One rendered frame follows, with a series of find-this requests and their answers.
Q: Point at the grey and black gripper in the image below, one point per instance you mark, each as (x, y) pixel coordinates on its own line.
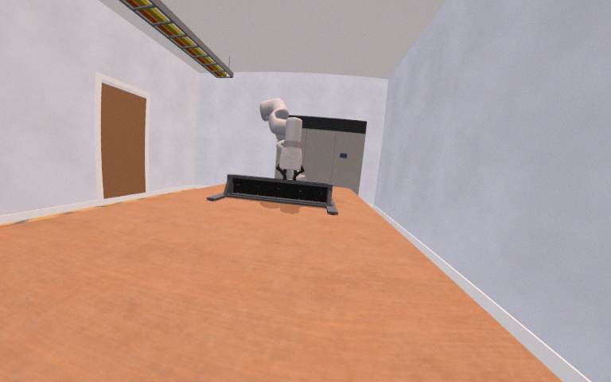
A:
(290, 159)

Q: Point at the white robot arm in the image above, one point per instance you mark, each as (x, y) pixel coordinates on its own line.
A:
(278, 124)

